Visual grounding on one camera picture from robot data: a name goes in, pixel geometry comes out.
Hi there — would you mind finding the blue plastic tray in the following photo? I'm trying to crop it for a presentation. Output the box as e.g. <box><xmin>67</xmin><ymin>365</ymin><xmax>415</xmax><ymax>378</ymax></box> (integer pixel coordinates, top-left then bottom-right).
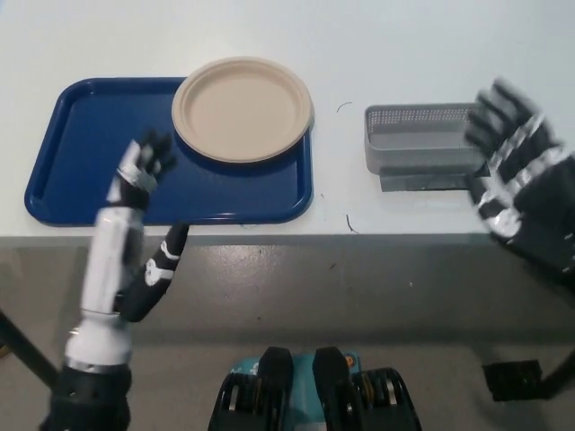
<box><xmin>24</xmin><ymin>76</ymin><xmax>314</xmax><ymax>225</ymax></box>

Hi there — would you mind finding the beige paper plate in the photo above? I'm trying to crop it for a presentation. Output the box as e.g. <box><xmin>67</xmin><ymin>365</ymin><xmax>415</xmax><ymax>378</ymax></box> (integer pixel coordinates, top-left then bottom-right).
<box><xmin>172</xmin><ymin>56</ymin><xmax>314</xmax><ymax>164</ymax></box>

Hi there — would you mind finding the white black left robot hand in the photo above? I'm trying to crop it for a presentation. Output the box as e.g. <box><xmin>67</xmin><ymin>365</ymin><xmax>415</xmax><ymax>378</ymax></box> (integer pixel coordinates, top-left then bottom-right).
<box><xmin>65</xmin><ymin>128</ymin><xmax>190</xmax><ymax>361</ymax></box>

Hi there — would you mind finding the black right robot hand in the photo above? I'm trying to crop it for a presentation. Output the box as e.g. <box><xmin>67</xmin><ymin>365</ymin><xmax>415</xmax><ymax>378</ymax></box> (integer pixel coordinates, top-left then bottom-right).
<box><xmin>462</xmin><ymin>78</ymin><xmax>575</xmax><ymax>288</ymax></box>

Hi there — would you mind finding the black table leg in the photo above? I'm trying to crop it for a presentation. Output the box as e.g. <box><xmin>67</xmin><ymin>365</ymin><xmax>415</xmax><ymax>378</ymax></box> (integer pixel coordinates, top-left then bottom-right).
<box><xmin>0</xmin><ymin>307</ymin><xmax>62</xmax><ymax>391</ymax></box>
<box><xmin>536</xmin><ymin>347</ymin><xmax>575</xmax><ymax>392</ymax></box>

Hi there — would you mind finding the grey perforated basket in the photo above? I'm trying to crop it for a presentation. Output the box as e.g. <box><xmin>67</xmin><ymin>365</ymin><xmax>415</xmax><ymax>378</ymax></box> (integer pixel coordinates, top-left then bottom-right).
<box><xmin>362</xmin><ymin>102</ymin><xmax>485</xmax><ymax>175</ymax></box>

